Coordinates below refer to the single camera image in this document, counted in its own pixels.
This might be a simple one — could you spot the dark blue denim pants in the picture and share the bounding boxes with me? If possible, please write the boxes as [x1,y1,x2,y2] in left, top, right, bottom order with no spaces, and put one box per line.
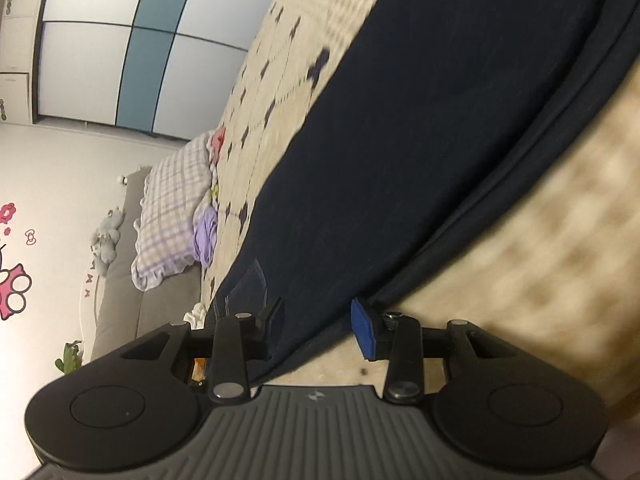
[212,0,640,378]

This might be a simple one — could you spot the beige bear-print blanket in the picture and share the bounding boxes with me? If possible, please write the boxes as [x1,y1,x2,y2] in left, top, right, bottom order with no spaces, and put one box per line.
[200,0,640,413]

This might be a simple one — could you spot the pink flower wall sticker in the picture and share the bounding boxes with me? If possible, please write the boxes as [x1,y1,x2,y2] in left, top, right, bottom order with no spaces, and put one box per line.
[0,202,18,237]

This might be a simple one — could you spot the white cabinet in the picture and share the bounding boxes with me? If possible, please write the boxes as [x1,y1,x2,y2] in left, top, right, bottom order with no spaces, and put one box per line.
[0,0,49,125]

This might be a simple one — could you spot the large pink cartoon wall sticker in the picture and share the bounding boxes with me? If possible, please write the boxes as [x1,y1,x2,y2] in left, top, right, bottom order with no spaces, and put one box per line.
[0,242,34,321]

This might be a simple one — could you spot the green toy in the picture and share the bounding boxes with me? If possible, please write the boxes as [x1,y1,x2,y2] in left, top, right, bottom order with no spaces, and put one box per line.
[53,340,84,376]

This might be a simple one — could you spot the grey headboard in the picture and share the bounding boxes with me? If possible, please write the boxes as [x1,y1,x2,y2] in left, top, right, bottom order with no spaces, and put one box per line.
[89,165,202,363]

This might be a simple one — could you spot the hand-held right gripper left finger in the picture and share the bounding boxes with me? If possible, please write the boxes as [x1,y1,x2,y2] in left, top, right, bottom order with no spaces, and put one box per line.
[112,297,287,405]

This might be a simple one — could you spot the light purple cloth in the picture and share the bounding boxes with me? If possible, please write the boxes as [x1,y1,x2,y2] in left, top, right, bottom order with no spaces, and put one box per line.
[192,206,221,269]

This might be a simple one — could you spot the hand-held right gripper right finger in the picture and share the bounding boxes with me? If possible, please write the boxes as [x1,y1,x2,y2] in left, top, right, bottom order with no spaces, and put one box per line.
[350,298,512,405]

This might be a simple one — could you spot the pink cloth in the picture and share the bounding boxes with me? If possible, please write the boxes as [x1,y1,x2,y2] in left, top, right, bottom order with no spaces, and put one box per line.
[207,127,229,162]

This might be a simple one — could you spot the purple plaid pillow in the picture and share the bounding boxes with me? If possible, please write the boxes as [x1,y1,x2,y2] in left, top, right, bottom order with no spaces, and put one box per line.
[131,132,217,292]

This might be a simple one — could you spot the white and teal wardrobe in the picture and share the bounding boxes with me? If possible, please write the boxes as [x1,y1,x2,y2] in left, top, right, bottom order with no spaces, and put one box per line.
[32,0,297,142]

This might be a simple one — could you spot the grey plush toy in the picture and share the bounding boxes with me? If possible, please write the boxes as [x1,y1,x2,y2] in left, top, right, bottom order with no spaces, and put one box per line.
[90,206,127,277]

